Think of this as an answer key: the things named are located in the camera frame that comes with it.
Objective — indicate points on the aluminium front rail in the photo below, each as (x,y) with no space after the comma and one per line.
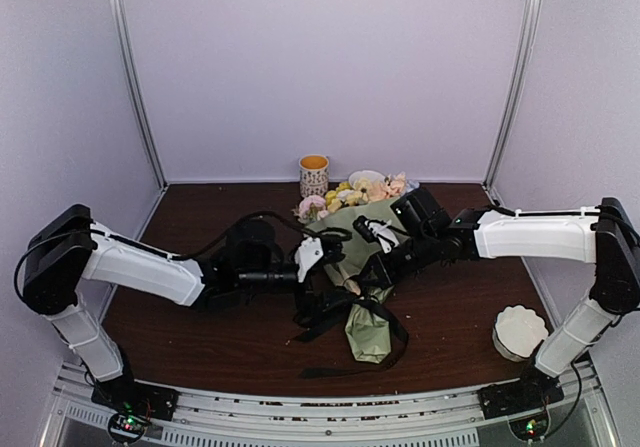
(451,417)

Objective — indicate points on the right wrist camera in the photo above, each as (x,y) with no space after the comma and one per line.
(420,215)

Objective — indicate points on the white round bowl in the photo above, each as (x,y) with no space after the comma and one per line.
(370,175)

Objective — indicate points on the green wrapping paper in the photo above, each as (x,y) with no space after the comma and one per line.
(369,335)

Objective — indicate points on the pale pink rose stem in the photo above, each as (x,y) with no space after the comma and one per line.
(311,209)

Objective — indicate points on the black printed ribbon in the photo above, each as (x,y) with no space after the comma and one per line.
(334,312)

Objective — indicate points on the left aluminium frame post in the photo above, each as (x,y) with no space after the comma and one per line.
(135,92)

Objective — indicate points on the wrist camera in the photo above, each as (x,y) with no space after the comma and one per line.
(313,252)
(420,215)

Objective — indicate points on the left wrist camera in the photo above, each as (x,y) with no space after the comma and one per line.
(313,252)

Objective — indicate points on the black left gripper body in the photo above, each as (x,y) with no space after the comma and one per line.
(304,298)

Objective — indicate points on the aluminium frame post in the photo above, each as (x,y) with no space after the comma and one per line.
(527,37)
(135,92)

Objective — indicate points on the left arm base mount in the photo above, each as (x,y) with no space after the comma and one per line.
(135,404)

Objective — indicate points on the white scalloped bowl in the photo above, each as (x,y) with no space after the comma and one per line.
(517,332)

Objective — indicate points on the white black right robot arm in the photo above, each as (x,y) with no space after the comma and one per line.
(598,244)

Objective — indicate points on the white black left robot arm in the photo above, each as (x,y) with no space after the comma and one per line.
(260,250)

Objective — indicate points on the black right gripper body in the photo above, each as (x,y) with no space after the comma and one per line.
(423,254)

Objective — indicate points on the patterned cup yellow inside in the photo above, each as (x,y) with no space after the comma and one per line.
(314,175)

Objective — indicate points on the right aluminium frame post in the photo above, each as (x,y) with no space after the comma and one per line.
(527,37)

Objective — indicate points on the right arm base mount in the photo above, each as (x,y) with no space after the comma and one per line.
(524,402)

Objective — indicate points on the pink fake flower stem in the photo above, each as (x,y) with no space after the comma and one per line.
(394,185)

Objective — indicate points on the cream fake flower bunch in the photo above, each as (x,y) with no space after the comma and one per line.
(362,192)

